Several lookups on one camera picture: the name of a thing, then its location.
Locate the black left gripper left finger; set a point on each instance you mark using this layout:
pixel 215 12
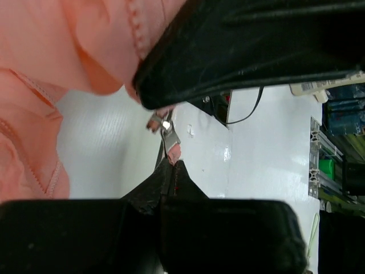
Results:
pixel 84 236

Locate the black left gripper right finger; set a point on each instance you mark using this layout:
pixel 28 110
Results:
pixel 206 235

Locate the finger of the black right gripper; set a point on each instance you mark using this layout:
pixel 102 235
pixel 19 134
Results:
pixel 216 46

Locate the pink zip jacket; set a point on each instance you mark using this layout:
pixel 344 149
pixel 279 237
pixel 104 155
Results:
pixel 49 48

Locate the aluminium frame rail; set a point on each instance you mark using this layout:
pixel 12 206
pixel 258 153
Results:
pixel 324 158

